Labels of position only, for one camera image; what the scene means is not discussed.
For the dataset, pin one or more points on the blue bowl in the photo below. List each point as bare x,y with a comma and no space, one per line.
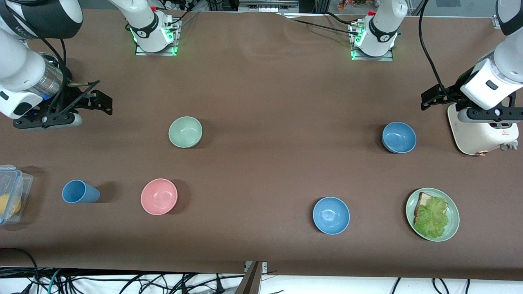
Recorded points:
331,215
399,136

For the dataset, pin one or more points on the pale green bowl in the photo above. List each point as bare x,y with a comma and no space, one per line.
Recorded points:
184,131

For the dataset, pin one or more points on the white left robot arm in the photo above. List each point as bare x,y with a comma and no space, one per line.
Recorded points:
512,57

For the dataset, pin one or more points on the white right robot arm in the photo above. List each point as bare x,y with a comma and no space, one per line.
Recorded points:
16,61

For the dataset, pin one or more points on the pink bowl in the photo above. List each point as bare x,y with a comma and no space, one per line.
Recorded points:
158,197

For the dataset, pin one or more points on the thin brass black rod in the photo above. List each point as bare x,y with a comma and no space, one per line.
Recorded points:
81,84

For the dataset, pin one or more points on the cream white toaster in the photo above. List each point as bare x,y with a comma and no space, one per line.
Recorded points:
478,139

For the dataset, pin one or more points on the metal corner clamp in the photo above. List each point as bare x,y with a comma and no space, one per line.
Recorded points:
495,22

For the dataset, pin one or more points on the clear plastic lidded container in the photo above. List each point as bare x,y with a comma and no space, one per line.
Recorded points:
25,183

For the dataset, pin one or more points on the blue plastic cup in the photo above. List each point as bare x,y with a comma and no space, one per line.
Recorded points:
79,192

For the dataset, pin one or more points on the toasted bread slice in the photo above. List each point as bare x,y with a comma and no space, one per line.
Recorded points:
425,199

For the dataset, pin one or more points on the yellow food item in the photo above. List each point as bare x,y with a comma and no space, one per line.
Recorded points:
8,204

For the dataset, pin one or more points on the green lettuce leaf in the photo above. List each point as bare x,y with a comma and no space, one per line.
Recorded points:
433,218

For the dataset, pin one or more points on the pale green plate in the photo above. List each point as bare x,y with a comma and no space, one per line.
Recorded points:
454,216

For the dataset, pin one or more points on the brown table cover mat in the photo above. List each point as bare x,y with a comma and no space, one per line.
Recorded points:
261,102

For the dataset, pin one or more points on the white power strip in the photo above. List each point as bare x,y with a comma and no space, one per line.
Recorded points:
273,9

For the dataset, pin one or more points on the dark grey metal bar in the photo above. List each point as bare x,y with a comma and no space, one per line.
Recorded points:
250,283

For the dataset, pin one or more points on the metal table edge bracket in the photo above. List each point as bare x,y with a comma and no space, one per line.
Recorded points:
263,266

